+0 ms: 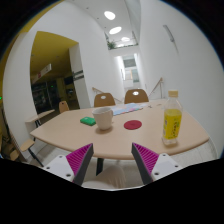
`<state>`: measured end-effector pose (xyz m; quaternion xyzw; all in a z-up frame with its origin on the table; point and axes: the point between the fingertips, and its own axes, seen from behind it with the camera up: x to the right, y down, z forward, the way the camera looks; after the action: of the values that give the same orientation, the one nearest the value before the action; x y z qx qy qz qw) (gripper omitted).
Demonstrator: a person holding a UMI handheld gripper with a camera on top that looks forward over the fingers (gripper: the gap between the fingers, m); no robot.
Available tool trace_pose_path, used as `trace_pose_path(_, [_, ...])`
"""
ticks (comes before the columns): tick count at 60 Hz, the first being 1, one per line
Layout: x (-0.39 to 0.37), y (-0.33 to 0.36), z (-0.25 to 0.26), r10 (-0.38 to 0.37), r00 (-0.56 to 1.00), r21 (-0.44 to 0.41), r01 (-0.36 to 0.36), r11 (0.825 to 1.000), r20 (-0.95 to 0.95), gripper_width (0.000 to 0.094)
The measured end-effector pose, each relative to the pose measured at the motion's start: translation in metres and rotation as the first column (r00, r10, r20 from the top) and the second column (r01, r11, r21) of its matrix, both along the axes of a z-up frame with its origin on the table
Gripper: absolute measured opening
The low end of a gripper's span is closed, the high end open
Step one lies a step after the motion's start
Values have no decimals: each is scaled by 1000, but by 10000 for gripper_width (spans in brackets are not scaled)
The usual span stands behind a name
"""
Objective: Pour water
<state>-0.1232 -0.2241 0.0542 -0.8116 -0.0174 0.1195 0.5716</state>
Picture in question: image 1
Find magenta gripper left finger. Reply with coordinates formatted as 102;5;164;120
42;143;95;187

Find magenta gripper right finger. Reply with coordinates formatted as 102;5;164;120
131;142;183;186

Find black table leg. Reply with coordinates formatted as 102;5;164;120
96;158;104;176

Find person's knee beige trousers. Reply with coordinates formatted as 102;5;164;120
82;165;126;189

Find red round coaster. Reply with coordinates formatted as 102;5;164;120
124;120;142;130

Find white ceramic mug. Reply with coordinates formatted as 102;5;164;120
92;107;113;130

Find pastel coloured keyboard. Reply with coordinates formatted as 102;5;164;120
111;103;142;116

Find wooden chair near left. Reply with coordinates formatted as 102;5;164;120
10;134;43;167

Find small wooden chair far left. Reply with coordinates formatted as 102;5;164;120
59;101;69;113

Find yellow drink plastic bottle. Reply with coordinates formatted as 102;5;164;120
162;90;183;145

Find wooden side desk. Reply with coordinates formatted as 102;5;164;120
25;109;55;127

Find wooden chair right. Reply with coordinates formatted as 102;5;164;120
124;89;149;104

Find white hanging sign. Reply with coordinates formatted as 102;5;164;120
31;63;52;84

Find green balcony plant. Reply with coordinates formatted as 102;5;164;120
107;41;116;50

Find ceiling light middle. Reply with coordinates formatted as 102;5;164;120
109;26;122;35

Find ceiling light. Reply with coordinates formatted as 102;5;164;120
104;11;116;20
109;26;122;35

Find ceiling light near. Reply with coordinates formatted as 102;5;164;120
104;11;116;20

